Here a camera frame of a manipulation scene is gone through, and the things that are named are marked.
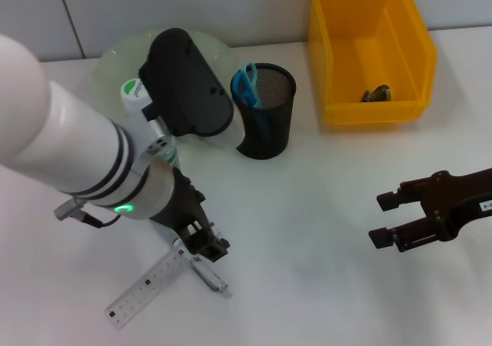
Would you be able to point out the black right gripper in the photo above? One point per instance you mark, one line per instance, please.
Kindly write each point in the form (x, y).
(461, 200)

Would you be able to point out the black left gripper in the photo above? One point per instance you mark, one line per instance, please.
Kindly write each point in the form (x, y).
(184, 203)

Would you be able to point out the clear plastic ruler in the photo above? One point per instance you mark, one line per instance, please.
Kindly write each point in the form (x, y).
(146, 284)

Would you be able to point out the green plastic wrapper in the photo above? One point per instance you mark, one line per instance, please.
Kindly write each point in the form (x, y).
(376, 94)

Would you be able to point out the blue scissors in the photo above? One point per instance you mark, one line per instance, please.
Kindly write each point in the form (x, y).
(242, 86)

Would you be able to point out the clear bottle with green label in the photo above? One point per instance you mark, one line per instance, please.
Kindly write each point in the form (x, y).
(134, 92)

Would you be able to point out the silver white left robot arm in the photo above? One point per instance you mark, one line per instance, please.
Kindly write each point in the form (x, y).
(57, 130)

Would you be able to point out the grey clear pen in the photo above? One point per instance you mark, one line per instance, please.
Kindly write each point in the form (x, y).
(209, 278)

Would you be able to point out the black mesh pen holder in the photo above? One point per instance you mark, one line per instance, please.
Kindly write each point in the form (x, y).
(276, 130)

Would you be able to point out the green glass fruit plate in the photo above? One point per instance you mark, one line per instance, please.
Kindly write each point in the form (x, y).
(111, 65)

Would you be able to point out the yellow plastic bin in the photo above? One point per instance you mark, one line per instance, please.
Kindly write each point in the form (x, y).
(365, 46)

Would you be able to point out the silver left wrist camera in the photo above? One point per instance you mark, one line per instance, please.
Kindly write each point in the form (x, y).
(184, 80)

